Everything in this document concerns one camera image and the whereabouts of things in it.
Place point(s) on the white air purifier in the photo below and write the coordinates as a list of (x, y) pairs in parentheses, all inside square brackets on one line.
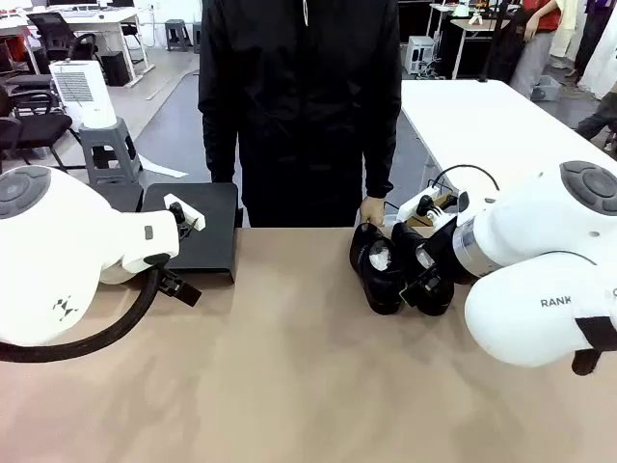
[(72, 87)]

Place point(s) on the black visitor chair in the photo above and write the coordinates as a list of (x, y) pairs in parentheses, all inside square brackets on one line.
[(29, 79), (34, 128)]

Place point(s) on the black leather shoe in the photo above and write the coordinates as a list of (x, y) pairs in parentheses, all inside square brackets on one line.
[(381, 289), (405, 241)]

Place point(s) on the small grey plastic stool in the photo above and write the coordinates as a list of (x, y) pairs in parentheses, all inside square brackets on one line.
[(177, 29), (197, 36)]

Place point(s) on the white paper roll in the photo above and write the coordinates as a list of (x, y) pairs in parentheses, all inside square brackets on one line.
[(99, 118)]

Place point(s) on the person in red shirt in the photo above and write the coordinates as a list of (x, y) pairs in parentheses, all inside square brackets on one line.
[(535, 53)]

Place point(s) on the black computer tower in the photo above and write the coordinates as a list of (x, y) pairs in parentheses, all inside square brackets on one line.
[(115, 67)]

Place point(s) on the white stuffing paper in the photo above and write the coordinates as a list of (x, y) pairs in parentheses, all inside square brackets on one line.
[(380, 255), (423, 255)]

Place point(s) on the person's left hand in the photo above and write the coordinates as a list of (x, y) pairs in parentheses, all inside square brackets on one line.
[(372, 209)]

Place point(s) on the white computer case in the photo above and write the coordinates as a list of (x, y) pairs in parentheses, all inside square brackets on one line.
[(421, 55)]

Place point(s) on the white office desk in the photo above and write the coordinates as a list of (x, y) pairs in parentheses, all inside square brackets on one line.
[(96, 17)]

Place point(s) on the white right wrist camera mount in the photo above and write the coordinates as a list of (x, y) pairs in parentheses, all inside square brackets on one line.
[(410, 205)]

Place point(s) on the person's right forearm black sleeve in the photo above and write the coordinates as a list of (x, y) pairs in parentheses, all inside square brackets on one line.
[(219, 149)]

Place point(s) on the person's left forearm black sleeve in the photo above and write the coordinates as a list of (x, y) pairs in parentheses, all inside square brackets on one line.
[(381, 164)]

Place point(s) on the person in cream top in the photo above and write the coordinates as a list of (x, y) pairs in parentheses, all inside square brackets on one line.
[(569, 29)]

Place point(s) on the black high-back office chair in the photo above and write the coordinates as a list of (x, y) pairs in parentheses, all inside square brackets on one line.
[(53, 31)]

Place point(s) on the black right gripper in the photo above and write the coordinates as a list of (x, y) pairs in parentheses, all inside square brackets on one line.
[(443, 251)]

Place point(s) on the person in black jacket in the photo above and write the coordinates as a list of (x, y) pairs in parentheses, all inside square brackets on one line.
[(299, 120)]

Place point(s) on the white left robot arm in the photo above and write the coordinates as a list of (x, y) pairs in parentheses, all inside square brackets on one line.
[(58, 251)]

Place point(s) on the person in dark trousers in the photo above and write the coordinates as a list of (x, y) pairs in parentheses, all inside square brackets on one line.
[(598, 120)]

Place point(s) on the white sheet on floor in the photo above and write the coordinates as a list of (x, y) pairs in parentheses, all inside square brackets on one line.
[(159, 166)]

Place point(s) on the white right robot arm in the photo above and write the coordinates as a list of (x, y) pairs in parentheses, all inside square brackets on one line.
[(520, 231)]

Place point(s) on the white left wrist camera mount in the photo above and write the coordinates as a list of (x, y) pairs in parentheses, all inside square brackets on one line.
[(193, 214)]

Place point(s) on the large grey plastic stool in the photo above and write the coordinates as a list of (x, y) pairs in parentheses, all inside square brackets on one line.
[(103, 140)]

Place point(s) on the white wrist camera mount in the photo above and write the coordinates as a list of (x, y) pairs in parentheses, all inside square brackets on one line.
[(410, 205), (193, 214)]

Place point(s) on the grey plastic bin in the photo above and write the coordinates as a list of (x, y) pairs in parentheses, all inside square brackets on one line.
[(547, 89)]

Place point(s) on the black shoe stand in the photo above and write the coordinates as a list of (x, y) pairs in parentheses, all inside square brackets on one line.
[(212, 241)]

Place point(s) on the white folding table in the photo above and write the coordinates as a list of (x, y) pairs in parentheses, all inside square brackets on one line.
[(482, 125)]

